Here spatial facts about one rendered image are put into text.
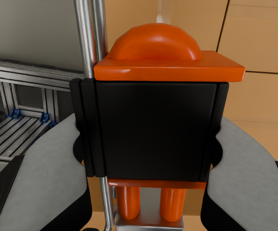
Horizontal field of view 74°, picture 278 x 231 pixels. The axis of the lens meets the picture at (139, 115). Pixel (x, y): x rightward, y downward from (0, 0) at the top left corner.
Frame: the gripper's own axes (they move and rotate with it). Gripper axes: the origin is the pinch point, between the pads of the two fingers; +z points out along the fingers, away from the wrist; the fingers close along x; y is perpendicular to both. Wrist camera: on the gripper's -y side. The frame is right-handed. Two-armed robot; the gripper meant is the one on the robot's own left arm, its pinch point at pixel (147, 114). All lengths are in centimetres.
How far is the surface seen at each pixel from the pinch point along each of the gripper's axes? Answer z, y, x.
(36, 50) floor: 111, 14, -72
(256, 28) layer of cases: 57, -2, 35
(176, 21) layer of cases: 57, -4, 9
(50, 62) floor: 111, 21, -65
